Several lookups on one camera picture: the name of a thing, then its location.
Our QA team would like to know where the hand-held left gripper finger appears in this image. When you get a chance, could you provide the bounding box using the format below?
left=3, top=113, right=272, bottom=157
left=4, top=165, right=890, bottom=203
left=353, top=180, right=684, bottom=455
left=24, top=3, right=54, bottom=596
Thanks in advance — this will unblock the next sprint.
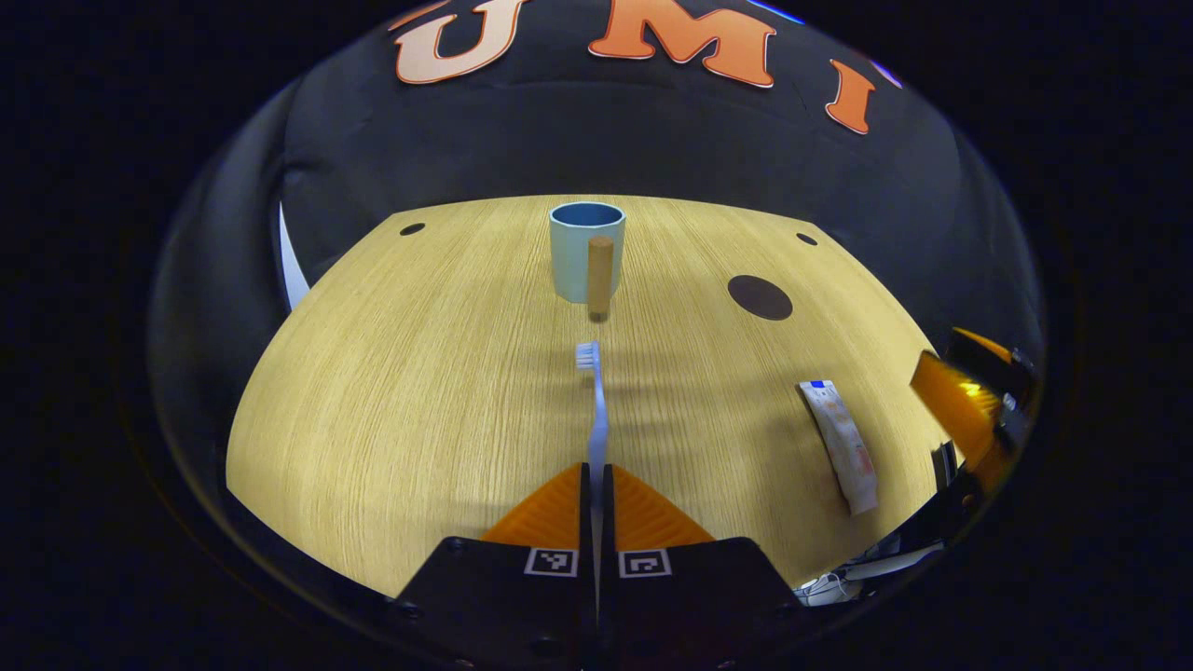
left=390, top=463, right=597, bottom=671
left=596, top=463, right=804, bottom=671

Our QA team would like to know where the white toothbrush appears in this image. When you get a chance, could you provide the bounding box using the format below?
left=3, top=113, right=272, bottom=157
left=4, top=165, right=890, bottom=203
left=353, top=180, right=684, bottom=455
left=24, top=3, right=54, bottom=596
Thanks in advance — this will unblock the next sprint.
left=575, top=341, right=611, bottom=560

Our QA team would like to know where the white toothpaste tube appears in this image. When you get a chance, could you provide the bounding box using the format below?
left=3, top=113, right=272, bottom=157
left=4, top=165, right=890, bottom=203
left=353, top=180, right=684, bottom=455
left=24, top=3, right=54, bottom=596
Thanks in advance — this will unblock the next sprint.
left=799, top=379, right=880, bottom=516

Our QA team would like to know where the dark brown round coaster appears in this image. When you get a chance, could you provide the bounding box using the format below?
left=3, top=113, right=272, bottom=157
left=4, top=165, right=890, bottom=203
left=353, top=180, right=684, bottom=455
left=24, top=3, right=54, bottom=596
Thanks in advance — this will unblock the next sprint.
left=727, top=275, right=794, bottom=322

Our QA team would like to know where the light blue cup wooden handle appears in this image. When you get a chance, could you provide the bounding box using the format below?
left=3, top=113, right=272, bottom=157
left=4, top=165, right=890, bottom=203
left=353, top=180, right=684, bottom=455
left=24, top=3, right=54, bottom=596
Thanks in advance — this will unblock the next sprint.
left=548, top=201, right=627, bottom=323

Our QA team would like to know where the small white object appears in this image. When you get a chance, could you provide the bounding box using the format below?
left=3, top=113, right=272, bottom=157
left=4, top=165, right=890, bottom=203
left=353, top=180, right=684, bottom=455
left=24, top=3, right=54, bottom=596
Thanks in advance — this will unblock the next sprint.
left=797, top=573, right=863, bottom=607

